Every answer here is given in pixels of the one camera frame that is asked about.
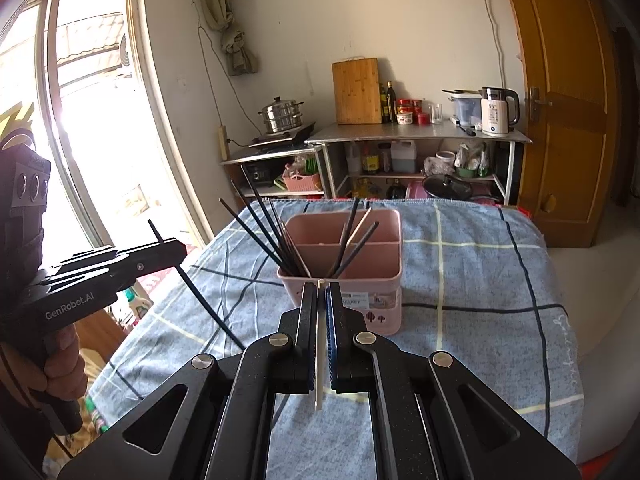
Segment black pan lid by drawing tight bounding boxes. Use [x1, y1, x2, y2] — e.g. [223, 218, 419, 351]
[422, 174, 474, 201]

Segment metal shelf table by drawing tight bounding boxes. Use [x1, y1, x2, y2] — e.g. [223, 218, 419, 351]
[304, 122, 534, 206]

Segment white electric kettle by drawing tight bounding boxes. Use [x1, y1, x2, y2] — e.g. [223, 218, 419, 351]
[481, 87, 520, 138]

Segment pink plastic utensil basket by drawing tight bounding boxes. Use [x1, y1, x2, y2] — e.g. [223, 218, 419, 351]
[276, 211, 404, 337]

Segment wooden door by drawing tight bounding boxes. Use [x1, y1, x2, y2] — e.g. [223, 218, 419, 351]
[497, 0, 622, 249]

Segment light wooden chopstick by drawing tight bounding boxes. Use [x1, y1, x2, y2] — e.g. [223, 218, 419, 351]
[344, 207, 373, 249]

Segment bamboo cutting board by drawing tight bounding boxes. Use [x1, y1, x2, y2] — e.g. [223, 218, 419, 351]
[332, 57, 384, 126]

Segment hanging beige cloth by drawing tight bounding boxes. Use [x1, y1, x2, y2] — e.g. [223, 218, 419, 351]
[200, 0, 260, 76]

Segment steel steamer pot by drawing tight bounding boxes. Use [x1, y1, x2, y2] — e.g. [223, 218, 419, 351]
[257, 96, 305, 135]

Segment black kitchen appliance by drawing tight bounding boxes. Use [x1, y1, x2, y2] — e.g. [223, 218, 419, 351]
[242, 164, 274, 186]

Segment black induction cooker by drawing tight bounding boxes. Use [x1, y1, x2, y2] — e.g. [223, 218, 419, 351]
[248, 121, 317, 149]

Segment white detergent bottle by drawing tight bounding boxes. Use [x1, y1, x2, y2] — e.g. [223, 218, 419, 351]
[122, 280, 156, 327]

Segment white plastic bags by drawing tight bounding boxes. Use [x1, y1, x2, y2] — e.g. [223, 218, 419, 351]
[452, 142, 494, 179]

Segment white window frame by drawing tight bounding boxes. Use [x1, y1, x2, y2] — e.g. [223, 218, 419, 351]
[0, 0, 217, 261]

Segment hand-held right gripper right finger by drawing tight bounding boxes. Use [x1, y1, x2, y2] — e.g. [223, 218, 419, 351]
[325, 282, 584, 480]

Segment clear plastic storage container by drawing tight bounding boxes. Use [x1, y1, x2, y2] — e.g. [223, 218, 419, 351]
[442, 89, 484, 128]

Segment long black chopstick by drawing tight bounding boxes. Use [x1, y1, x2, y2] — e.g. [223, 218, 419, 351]
[147, 218, 247, 352]

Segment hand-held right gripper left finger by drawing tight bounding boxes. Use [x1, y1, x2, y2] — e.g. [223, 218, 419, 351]
[57, 282, 318, 480]

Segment blue plaid blanket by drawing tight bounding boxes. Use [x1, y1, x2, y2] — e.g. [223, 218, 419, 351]
[87, 197, 586, 480]

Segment small pink woven basket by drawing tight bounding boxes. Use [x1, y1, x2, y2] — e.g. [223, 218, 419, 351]
[282, 167, 323, 194]

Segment person's left hand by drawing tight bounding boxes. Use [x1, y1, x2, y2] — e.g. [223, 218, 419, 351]
[42, 329, 89, 407]

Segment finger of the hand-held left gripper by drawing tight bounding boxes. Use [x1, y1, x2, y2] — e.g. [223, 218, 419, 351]
[41, 246, 119, 278]
[51, 238, 189, 292]

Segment white chopstick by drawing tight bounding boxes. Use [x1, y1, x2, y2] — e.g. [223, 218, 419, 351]
[314, 278, 327, 412]

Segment low metal shelf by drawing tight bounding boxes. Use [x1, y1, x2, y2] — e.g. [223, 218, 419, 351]
[218, 142, 326, 202]

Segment bunch of black chopsticks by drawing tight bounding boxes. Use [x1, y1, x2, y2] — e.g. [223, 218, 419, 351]
[218, 180, 380, 280]

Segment white plastic jug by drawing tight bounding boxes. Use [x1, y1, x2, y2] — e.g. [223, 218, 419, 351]
[390, 140, 418, 174]

